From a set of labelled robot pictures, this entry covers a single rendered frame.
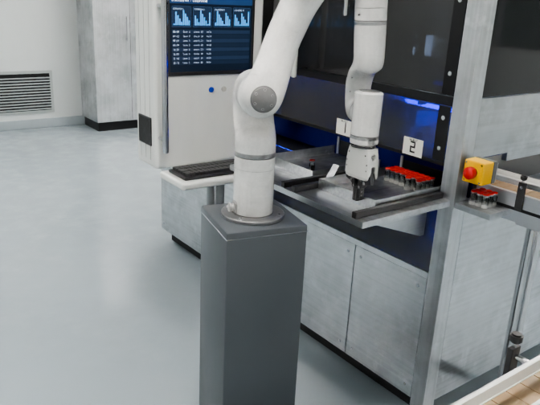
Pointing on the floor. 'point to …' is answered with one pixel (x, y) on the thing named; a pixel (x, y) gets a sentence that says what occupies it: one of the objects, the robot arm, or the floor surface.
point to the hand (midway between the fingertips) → (357, 194)
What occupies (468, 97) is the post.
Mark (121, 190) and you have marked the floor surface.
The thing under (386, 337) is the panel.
